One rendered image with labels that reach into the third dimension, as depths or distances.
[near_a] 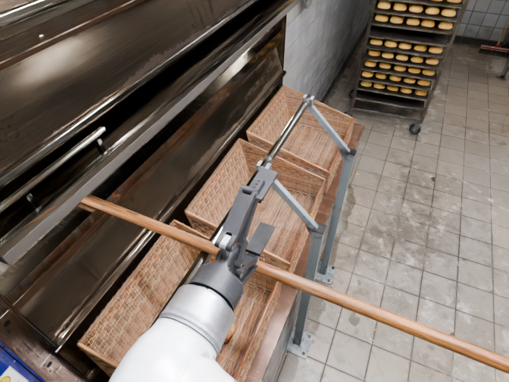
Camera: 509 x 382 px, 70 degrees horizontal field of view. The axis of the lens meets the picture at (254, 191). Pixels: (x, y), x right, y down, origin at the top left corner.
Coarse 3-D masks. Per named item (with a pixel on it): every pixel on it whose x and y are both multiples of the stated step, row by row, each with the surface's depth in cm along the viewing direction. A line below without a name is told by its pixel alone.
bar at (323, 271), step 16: (304, 96) 152; (288, 128) 135; (336, 144) 161; (272, 160) 124; (352, 160) 161; (288, 192) 126; (336, 208) 184; (320, 224) 131; (336, 224) 192; (208, 240) 98; (320, 240) 131; (208, 256) 95; (192, 272) 90; (320, 272) 225; (176, 288) 88; (304, 304) 164; (304, 320) 173; (304, 336) 198; (304, 352) 190
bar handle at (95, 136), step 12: (96, 132) 84; (84, 144) 81; (96, 144) 85; (72, 156) 79; (48, 168) 74; (36, 180) 72; (24, 192) 70; (0, 204) 67; (12, 204) 69; (36, 204) 73
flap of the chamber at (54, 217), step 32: (224, 32) 146; (192, 64) 123; (224, 64) 121; (128, 96) 111; (160, 96) 107; (192, 96) 108; (96, 128) 98; (128, 128) 95; (160, 128) 97; (0, 192) 81; (32, 192) 79; (0, 224) 72; (0, 256) 65
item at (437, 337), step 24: (120, 216) 101; (144, 216) 100; (192, 240) 94; (264, 264) 89; (312, 288) 84; (360, 312) 81; (384, 312) 80; (432, 336) 76; (480, 360) 74; (504, 360) 72
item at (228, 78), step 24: (264, 48) 188; (240, 72) 169; (216, 96) 154; (192, 120) 141; (168, 144) 130; (120, 168) 118; (144, 168) 121; (96, 192) 110; (120, 192) 113; (72, 216) 103; (96, 216) 106; (48, 240) 97; (72, 240) 100; (24, 264) 92; (48, 264) 95; (0, 288) 87; (24, 288) 90
